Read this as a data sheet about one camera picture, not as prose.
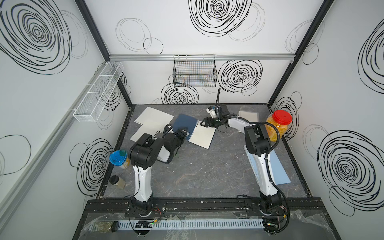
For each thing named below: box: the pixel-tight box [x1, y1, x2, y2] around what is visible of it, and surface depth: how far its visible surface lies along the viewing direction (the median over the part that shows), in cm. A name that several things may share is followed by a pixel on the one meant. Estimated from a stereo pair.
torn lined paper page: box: [134, 106, 175, 131], surface depth 115 cm
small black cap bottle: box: [109, 175, 126, 190], surface depth 77 cm
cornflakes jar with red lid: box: [265, 110, 293, 142], surface depth 91 cm
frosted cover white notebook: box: [238, 110, 260, 122], surface depth 115 cm
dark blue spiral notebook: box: [172, 113, 217, 150], surface depth 103 cm
